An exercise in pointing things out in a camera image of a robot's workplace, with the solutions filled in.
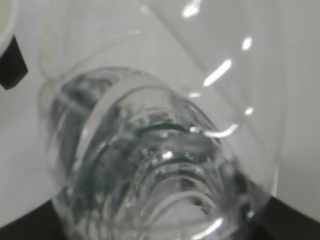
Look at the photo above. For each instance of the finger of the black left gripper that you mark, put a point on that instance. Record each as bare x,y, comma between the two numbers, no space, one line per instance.
12,66

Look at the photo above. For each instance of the clear water bottle green label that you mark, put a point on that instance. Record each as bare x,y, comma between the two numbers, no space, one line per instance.
161,119

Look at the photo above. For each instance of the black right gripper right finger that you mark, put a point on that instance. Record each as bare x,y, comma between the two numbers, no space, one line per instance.
282,222

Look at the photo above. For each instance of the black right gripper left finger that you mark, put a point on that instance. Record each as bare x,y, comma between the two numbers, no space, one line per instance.
41,223

